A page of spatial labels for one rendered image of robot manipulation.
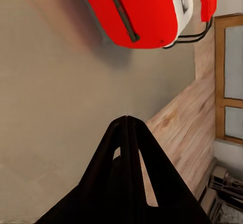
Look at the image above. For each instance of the coffee table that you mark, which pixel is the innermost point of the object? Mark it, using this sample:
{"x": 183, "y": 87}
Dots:
{"x": 62, "y": 82}

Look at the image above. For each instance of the wood fireplace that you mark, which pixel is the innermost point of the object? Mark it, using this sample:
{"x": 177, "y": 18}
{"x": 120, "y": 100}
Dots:
{"x": 220, "y": 195}

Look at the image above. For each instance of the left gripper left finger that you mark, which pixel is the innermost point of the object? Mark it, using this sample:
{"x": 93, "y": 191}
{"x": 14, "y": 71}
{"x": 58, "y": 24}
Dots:
{"x": 85, "y": 204}

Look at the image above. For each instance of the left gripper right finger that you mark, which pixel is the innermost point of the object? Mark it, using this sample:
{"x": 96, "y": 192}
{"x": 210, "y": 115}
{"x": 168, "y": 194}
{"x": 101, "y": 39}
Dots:
{"x": 176, "y": 202}

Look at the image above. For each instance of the door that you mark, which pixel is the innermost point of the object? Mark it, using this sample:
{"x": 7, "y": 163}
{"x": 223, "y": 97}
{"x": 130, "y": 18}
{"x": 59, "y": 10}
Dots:
{"x": 229, "y": 77}

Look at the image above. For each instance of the radio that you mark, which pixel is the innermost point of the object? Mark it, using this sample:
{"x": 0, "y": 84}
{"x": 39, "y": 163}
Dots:
{"x": 150, "y": 24}

